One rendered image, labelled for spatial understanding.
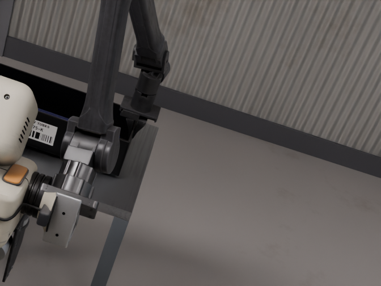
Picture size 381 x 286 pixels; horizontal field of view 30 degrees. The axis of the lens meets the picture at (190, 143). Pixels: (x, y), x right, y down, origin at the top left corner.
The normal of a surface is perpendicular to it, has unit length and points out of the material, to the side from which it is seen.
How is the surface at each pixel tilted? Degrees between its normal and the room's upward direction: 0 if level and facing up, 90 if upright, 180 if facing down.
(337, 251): 0
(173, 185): 0
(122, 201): 0
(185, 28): 90
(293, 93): 90
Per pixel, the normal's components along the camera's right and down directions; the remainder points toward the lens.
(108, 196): 0.31, -0.80
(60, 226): -0.07, 0.38
